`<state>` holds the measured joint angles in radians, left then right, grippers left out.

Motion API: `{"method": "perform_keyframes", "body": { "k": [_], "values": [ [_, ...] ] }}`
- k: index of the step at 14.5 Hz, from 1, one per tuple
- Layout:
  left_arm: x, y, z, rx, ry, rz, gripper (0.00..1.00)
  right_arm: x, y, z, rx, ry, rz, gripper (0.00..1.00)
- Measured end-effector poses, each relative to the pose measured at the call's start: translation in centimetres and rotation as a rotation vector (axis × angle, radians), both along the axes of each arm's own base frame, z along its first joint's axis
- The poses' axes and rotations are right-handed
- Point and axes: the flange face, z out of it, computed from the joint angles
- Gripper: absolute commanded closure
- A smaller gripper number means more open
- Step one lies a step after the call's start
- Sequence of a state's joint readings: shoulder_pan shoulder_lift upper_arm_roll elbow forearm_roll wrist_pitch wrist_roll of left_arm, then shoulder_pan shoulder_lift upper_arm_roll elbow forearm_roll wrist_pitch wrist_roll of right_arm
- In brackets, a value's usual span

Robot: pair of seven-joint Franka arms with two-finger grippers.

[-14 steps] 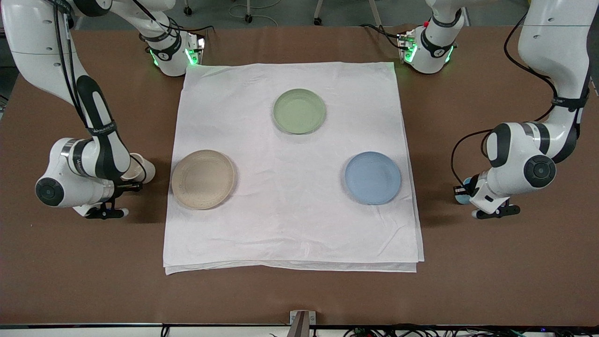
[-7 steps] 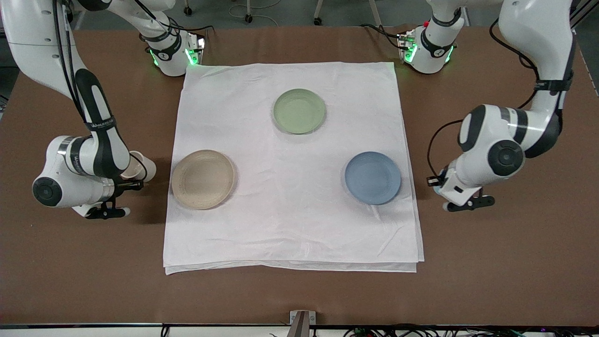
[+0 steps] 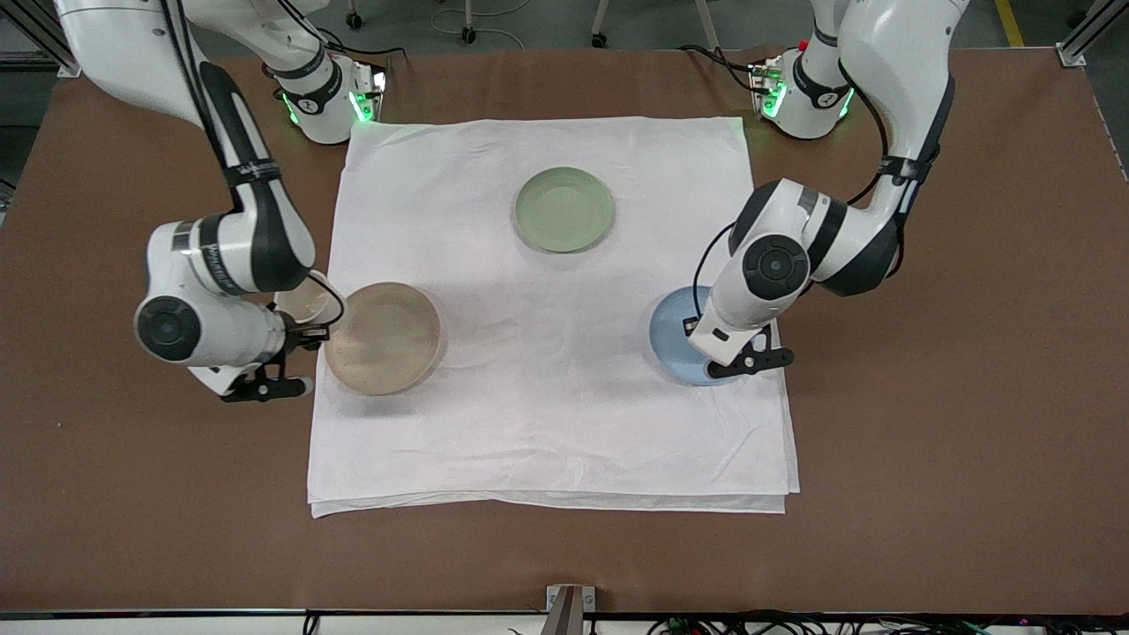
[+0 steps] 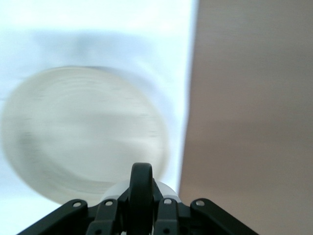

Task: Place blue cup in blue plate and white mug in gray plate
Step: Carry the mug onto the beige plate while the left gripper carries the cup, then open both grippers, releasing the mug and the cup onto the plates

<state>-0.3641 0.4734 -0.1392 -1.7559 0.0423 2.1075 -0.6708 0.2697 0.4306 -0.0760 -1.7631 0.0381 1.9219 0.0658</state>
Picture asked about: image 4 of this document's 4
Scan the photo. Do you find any white cloth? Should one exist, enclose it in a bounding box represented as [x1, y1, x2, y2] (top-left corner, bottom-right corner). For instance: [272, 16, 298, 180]
[0, 0, 199, 235]

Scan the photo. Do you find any white mug with black handle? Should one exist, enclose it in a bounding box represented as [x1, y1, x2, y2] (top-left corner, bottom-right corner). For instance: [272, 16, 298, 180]
[100, 162, 182, 235]

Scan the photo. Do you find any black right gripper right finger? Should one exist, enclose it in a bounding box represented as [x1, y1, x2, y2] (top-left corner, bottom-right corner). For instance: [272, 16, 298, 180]
[151, 197, 258, 235]

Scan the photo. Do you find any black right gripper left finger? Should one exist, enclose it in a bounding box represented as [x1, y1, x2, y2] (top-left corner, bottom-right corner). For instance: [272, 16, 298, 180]
[19, 198, 126, 235]

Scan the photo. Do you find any beige plate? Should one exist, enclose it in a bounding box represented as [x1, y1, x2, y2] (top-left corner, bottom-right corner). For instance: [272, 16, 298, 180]
[1, 65, 171, 206]

